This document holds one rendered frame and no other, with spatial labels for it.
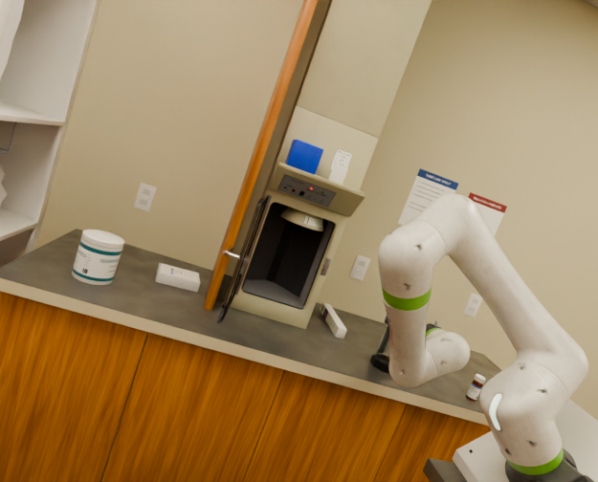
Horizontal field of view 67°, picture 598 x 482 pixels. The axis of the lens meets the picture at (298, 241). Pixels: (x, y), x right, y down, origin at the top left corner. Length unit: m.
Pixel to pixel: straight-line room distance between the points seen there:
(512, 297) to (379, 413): 0.74
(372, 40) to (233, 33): 0.65
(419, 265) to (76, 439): 1.23
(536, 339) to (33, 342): 1.38
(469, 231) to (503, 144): 1.34
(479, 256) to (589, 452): 0.51
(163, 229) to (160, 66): 0.69
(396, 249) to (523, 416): 0.42
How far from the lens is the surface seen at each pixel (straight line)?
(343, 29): 1.70
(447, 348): 1.34
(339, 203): 1.60
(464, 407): 1.75
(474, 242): 1.08
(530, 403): 1.08
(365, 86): 1.68
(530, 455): 1.15
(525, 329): 1.15
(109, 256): 1.57
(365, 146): 1.68
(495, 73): 2.37
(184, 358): 1.52
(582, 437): 1.33
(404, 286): 1.01
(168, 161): 2.08
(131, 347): 1.53
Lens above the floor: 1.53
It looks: 9 degrees down
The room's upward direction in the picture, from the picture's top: 20 degrees clockwise
